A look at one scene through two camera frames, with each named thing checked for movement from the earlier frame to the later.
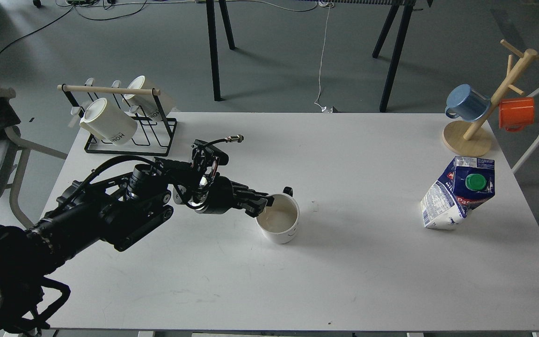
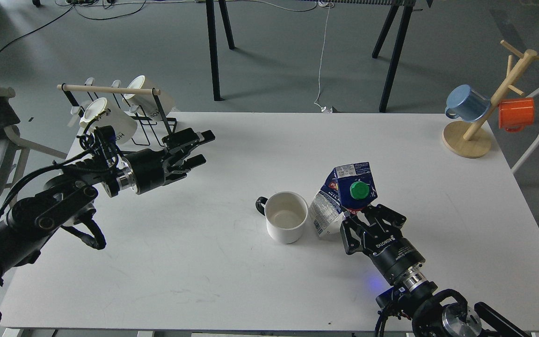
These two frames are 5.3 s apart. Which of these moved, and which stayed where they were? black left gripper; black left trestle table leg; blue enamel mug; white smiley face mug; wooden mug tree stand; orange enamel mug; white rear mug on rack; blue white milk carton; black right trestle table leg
Moved: blue white milk carton; black left gripper; white smiley face mug
Stayed: black right trestle table leg; wooden mug tree stand; blue enamel mug; orange enamel mug; black left trestle table leg; white rear mug on rack
